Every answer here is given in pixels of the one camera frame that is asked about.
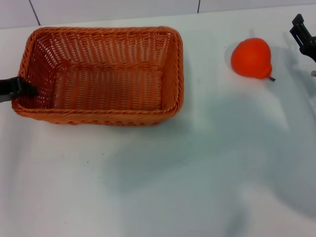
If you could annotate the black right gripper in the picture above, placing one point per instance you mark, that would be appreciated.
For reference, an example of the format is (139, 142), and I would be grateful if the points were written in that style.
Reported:
(310, 47)

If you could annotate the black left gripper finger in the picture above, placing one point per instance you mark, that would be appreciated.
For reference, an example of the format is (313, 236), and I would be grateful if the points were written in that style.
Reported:
(5, 98)
(21, 87)

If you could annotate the orange toy pear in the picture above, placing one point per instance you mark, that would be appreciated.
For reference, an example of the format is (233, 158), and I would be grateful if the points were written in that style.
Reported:
(250, 58)

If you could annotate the orange woven plastic basket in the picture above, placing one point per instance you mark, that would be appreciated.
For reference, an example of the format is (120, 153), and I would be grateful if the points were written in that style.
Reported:
(106, 81)

